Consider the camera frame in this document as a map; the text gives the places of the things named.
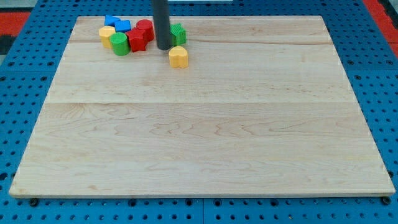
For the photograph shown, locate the yellow heart block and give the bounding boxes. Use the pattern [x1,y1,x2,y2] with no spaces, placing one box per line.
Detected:
[169,45,188,68]

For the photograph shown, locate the green star block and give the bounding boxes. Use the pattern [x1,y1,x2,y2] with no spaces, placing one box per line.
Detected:
[170,23,187,46]

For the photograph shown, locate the red star block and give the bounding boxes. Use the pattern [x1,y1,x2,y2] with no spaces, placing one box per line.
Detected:
[125,27,148,52]

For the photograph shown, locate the light wooden board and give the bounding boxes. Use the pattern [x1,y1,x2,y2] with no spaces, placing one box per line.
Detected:
[9,16,396,198]

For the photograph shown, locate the red cylinder block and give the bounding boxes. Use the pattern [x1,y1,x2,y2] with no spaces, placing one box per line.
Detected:
[136,19,154,42]

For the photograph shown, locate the green cylinder block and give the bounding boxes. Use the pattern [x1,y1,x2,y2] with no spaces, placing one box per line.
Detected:
[109,32,130,56]

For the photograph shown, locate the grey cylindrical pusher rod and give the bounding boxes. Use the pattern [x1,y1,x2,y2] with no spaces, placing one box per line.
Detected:
[151,0,172,50]

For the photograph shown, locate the blue cube block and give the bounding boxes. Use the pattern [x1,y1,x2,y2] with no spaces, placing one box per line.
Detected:
[114,20,131,33]

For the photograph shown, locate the yellow hexagon block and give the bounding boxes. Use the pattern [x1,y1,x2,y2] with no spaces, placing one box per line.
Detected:
[98,26,116,49]

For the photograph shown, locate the blue triangle block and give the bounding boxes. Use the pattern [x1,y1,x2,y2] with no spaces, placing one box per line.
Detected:
[104,15,121,27]

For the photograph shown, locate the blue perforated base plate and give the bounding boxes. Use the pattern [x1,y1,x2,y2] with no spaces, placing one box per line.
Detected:
[1,0,397,223]

